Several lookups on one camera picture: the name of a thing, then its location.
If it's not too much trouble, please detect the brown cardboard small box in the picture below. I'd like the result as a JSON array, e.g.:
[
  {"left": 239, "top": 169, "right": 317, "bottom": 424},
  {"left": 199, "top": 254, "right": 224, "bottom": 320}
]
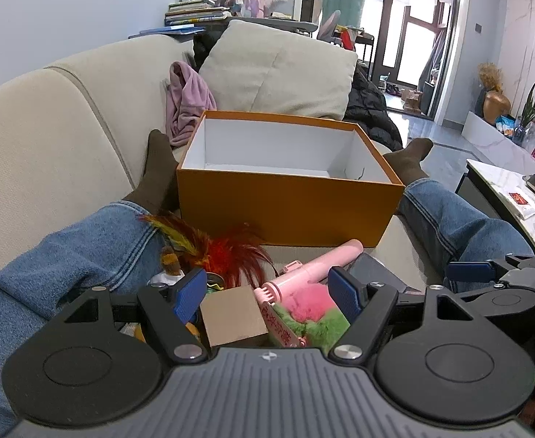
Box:
[{"left": 200, "top": 286, "right": 268, "bottom": 348}]

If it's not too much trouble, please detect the beige sofa cushion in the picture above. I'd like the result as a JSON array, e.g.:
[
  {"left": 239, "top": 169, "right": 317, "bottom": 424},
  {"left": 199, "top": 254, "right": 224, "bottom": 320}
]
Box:
[{"left": 199, "top": 20, "right": 357, "bottom": 120}]

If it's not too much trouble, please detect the green potted plant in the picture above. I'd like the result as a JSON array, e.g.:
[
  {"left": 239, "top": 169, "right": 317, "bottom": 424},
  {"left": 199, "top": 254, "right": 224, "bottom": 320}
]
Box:
[{"left": 512, "top": 83, "right": 535, "bottom": 145}]

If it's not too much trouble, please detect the pink crumpled garment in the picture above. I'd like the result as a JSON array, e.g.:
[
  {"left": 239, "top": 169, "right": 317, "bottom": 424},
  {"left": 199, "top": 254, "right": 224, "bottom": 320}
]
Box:
[{"left": 166, "top": 61, "right": 217, "bottom": 147}]

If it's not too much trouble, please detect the orange cardboard storage box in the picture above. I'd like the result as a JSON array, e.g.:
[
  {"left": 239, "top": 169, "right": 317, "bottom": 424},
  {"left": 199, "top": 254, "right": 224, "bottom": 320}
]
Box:
[{"left": 177, "top": 111, "right": 405, "bottom": 248}]

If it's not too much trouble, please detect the beige fabric sofa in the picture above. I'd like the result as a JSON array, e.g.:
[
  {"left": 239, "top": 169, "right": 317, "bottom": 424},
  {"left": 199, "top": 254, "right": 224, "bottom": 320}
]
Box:
[{"left": 0, "top": 36, "right": 442, "bottom": 290}]

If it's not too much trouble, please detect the pink handheld fan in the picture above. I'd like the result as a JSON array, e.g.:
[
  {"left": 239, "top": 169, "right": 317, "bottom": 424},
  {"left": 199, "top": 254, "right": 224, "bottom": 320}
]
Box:
[{"left": 253, "top": 239, "right": 364, "bottom": 306}]

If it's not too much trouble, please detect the right brown sock foot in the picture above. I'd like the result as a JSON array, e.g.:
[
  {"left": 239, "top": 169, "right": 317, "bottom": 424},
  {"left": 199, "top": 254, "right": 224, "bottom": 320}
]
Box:
[{"left": 384, "top": 138, "right": 434, "bottom": 186}]

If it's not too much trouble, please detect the gold bust vase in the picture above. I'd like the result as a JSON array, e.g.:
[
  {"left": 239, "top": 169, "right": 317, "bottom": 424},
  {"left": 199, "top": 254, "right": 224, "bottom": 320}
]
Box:
[{"left": 478, "top": 62, "right": 511, "bottom": 126}]

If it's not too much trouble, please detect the pink printed card packet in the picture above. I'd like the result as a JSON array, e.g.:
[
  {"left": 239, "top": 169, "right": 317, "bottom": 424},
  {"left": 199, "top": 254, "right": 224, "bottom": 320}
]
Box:
[{"left": 259, "top": 303, "right": 306, "bottom": 348}]

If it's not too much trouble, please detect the red feather shuttlecock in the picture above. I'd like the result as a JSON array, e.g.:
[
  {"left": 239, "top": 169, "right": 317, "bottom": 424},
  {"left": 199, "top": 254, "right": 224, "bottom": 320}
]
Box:
[{"left": 142, "top": 212, "right": 273, "bottom": 289}]

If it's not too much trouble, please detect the brown sock foot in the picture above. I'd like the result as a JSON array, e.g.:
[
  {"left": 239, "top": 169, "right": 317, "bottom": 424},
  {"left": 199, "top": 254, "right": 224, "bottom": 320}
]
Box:
[
  {"left": 384, "top": 138, "right": 434, "bottom": 186},
  {"left": 124, "top": 130, "right": 179, "bottom": 215}
]

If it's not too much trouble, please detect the stack of books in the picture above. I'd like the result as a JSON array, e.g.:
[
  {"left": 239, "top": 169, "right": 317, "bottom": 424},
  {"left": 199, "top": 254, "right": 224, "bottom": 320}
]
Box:
[{"left": 164, "top": 0, "right": 232, "bottom": 27}]

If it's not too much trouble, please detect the pink green plush toy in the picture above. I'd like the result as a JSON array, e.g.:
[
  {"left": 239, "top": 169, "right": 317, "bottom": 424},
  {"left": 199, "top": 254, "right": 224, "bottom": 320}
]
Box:
[{"left": 272, "top": 283, "right": 349, "bottom": 355}]

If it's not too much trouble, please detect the black quilted jacket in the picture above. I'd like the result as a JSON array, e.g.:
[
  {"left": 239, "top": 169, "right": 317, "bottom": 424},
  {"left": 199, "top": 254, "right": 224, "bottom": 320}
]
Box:
[{"left": 344, "top": 64, "right": 403, "bottom": 151}]

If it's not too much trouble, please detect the left brown sock foot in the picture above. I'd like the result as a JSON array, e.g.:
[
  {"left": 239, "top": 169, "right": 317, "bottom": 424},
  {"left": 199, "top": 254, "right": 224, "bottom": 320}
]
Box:
[{"left": 124, "top": 130, "right": 179, "bottom": 215}]

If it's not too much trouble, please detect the right jeans leg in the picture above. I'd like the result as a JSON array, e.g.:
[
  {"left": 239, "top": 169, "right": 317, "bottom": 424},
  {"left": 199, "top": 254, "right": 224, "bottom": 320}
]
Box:
[{"left": 398, "top": 178, "right": 534, "bottom": 275}]

